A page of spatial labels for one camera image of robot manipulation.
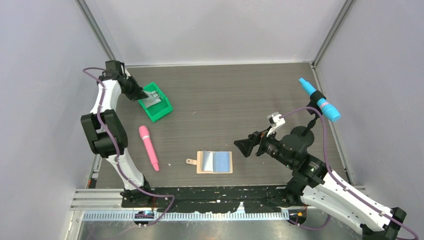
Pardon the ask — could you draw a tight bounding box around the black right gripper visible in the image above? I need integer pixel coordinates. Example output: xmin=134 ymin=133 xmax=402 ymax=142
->
xmin=233 ymin=125 xmax=294 ymax=169

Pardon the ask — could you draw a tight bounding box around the beige card holder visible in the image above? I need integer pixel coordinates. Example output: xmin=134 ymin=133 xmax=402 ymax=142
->
xmin=185 ymin=150 xmax=233 ymax=174

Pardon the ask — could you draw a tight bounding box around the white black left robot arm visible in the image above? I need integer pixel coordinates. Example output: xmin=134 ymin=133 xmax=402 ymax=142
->
xmin=80 ymin=60 xmax=154 ymax=207

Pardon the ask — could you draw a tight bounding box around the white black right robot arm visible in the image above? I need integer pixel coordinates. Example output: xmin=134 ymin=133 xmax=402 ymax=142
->
xmin=234 ymin=130 xmax=406 ymax=240

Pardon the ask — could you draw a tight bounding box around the green plastic bin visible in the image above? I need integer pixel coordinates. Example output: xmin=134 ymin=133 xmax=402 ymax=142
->
xmin=138 ymin=82 xmax=174 ymax=123

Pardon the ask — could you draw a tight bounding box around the pink toy microphone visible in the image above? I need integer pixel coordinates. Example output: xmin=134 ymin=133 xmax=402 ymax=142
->
xmin=138 ymin=125 xmax=160 ymax=172

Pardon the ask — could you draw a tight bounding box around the black microphone stand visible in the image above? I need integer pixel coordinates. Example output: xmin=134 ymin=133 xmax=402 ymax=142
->
xmin=290 ymin=109 xmax=320 ymax=147

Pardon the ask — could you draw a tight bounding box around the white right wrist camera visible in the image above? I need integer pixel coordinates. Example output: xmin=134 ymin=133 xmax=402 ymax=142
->
xmin=266 ymin=111 xmax=286 ymax=137

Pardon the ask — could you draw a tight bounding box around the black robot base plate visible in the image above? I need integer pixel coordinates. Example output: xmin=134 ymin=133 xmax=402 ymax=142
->
xmin=120 ymin=185 xmax=319 ymax=215

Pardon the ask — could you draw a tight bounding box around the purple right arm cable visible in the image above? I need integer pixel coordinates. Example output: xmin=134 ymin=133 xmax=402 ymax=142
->
xmin=279 ymin=106 xmax=420 ymax=240

